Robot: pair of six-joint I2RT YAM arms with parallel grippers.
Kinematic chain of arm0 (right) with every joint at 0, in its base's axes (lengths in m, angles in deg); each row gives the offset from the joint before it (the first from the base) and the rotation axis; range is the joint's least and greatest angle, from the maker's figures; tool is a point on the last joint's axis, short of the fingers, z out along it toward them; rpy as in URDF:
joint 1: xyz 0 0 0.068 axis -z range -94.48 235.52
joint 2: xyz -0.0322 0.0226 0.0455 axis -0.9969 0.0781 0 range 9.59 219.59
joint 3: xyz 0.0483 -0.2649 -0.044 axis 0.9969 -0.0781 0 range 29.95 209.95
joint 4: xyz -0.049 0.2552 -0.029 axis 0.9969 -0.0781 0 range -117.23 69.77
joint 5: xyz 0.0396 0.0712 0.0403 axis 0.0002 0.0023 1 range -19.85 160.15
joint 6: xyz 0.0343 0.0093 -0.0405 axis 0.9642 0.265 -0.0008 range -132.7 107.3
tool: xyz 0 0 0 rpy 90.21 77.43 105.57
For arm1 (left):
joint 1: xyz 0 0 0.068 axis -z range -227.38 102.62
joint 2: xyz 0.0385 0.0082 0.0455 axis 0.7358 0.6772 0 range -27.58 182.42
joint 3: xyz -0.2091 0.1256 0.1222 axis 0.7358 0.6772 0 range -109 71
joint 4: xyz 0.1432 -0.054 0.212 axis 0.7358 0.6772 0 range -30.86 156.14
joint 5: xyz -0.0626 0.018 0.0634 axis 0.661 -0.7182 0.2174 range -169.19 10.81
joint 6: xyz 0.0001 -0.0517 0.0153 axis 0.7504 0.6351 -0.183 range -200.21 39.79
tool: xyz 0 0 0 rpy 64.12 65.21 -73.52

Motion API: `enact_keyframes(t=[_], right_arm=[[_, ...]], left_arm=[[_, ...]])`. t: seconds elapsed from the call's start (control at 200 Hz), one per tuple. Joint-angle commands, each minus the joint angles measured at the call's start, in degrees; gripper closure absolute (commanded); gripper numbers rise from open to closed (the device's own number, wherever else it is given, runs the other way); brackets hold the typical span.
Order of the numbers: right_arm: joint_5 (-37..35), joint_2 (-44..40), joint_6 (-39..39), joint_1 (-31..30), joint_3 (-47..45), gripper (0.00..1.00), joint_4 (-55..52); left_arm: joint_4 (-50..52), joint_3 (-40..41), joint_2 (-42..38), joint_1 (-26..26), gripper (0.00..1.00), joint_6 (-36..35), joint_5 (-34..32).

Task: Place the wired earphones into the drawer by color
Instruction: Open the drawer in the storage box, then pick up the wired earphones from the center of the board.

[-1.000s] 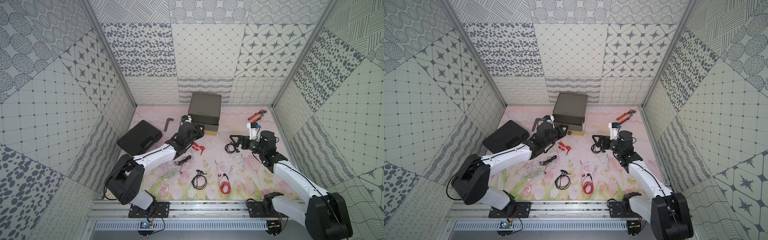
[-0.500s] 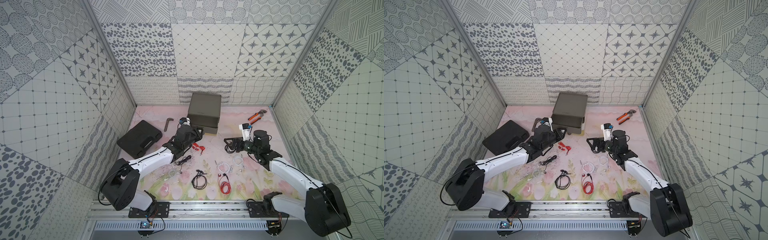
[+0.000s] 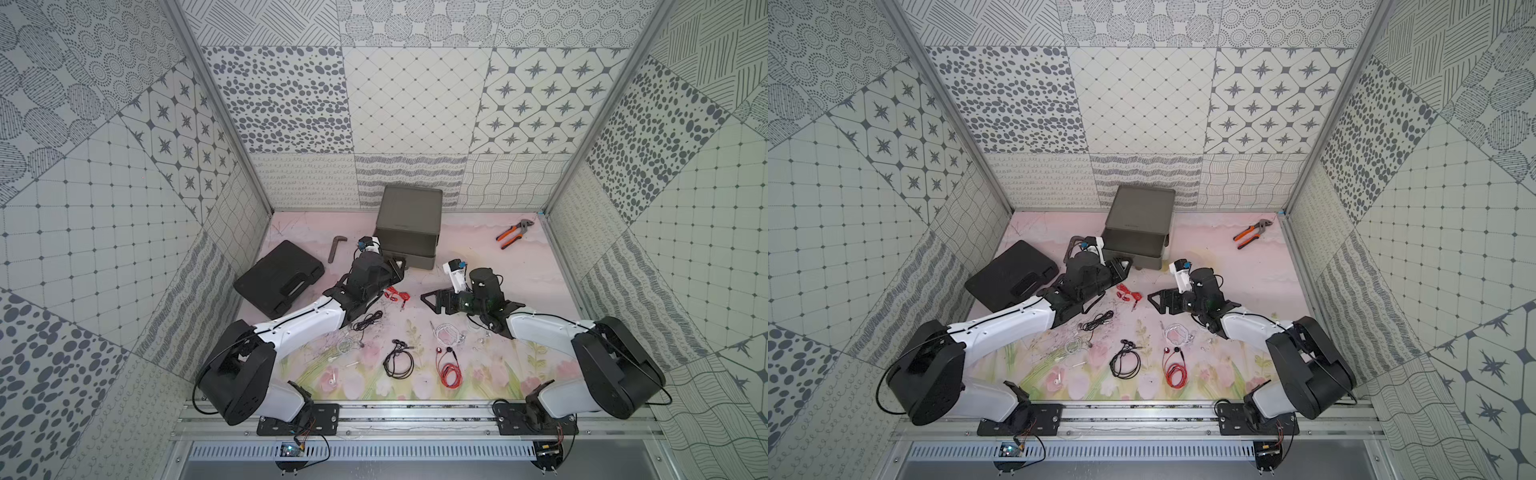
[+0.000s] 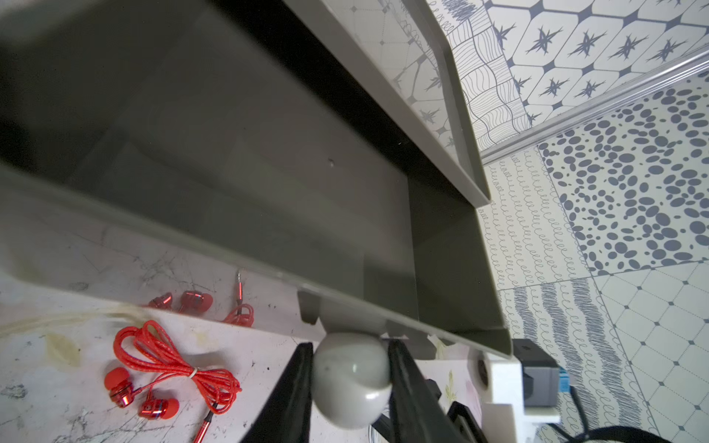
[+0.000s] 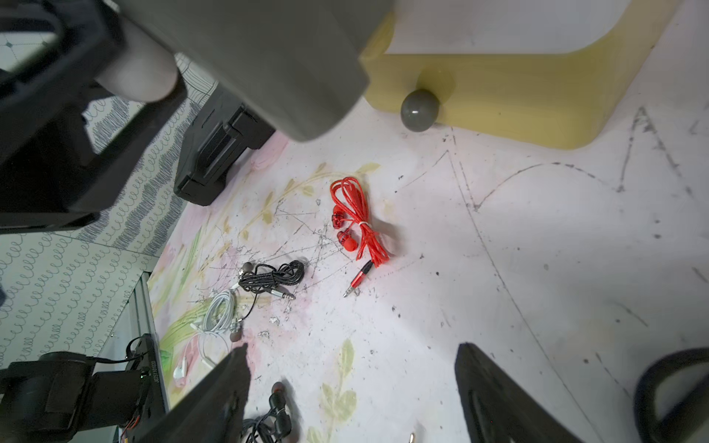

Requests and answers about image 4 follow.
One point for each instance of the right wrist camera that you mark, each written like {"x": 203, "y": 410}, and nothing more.
{"x": 518, "y": 394}

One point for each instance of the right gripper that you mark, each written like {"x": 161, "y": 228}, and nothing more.
{"x": 460, "y": 415}

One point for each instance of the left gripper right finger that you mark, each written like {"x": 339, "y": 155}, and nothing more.
{"x": 414, "y": 410}

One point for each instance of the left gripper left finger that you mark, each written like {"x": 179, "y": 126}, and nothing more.
{"x": 286, "y": 415}

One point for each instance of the drawer cabinet frame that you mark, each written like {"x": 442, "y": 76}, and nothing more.
{"x": 399, "y": 55}

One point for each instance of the red earphones small bundle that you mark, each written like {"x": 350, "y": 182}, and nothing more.
{"x": 148, "y": 357}

